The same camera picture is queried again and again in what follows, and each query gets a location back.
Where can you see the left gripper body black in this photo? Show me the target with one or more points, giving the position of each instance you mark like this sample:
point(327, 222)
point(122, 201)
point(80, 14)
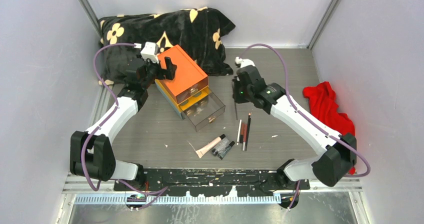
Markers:
point(152, 69)

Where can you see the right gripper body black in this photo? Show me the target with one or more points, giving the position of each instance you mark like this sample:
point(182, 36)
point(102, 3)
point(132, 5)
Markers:
point(241, 95)

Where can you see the orange drawer organizer box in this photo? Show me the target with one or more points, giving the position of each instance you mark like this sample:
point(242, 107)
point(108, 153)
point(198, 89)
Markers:
point(189, 86)

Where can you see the clear bottom drawer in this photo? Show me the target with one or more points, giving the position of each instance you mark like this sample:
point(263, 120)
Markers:
point(205, 111)

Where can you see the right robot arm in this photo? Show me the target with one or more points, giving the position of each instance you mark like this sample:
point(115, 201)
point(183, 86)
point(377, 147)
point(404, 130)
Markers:
point(334, 151)

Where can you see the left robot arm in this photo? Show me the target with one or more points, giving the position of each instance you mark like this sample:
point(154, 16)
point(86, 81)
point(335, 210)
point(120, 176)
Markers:
point(91, 151)

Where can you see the white makeup pencil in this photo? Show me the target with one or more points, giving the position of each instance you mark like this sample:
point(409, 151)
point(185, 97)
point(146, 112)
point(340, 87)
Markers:
point(239, 132)

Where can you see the clear black makeup bottle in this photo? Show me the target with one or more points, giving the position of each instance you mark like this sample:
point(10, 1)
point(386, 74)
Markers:
point(220, 147)

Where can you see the pink makeup tube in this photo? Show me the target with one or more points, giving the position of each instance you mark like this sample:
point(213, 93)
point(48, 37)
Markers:
point(202, 151)

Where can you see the black floral blanket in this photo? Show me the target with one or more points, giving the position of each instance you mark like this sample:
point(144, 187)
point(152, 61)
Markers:
point(198, 31)

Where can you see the black mascara tube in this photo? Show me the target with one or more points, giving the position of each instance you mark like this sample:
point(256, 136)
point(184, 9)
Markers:
point(223, 153)

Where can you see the red cloth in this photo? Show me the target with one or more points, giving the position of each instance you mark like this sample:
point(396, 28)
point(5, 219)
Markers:
point(323, 106)

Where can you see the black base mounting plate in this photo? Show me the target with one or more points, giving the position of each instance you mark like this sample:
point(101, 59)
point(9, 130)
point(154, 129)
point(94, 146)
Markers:
point(214, 182)

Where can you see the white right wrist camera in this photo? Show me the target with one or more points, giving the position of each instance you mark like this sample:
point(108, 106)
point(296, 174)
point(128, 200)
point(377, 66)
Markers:
point(243, 62)

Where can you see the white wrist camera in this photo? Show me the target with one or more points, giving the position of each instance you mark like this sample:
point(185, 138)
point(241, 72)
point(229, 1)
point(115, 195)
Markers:
point(243, 62)
point(149, 51)

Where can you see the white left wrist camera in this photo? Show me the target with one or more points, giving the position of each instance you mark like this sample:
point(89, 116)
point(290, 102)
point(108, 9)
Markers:
point(149, 51)

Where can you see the aluminium front rail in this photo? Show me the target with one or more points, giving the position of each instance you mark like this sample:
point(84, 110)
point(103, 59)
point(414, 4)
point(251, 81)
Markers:
point(111, 192)

